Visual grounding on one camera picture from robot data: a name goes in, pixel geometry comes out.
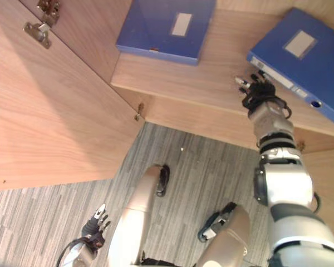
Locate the right dark robot foot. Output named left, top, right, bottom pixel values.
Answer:
left=197, top=202, right=238, bottom=243

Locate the small brass door catch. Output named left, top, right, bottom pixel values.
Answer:
left=134, top=102, right=145, bottom=121

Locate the metal door hinge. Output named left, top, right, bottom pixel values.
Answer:
left=23, top=22, right=52, bottom=50
left=36, top=0, right=61, bottom=27

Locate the right silver robot leg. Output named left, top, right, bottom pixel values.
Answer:
left=194, top=205, right=251, bottom=267

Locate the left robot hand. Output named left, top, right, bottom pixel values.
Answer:
left=80, top=203, right=111, bottom=249

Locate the wooden cabinet door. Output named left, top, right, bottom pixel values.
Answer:
left=0, top=0, right=146, bottom=192

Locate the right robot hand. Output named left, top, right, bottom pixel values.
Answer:
left=234, top=70, right=279, bottom=113

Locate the wooden cabinet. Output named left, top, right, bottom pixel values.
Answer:
left=18, top=0, right=334, bottom=267

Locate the blue file folder box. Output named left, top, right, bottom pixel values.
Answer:
left=246, top=7, right=334, bottom=125
left=115, top=0, right=217, bottom=67

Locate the dark robot foot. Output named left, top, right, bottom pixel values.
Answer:
left=155, top=164, right=170, bottom=197
left=197, top=202, right=238, bottom=243

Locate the left dark robot foot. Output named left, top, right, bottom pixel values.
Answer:
left=155, top=164, right=170, bottom=197

